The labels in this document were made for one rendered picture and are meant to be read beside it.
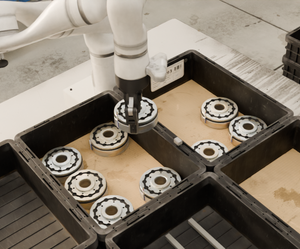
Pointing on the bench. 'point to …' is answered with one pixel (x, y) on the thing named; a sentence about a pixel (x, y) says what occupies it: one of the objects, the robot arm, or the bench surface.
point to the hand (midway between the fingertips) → (134, 120)
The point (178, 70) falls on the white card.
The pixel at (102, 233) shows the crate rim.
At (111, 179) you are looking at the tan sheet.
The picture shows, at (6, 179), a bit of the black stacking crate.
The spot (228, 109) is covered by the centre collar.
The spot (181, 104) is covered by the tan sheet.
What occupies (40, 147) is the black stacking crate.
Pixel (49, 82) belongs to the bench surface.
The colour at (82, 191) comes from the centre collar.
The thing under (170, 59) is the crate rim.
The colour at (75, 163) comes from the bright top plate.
